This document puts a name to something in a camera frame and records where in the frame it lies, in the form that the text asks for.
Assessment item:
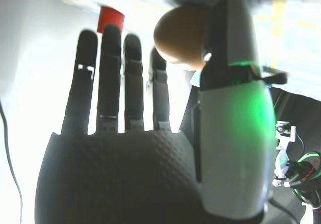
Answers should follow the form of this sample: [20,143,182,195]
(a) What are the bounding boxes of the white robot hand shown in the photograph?
[35,0,288,224]

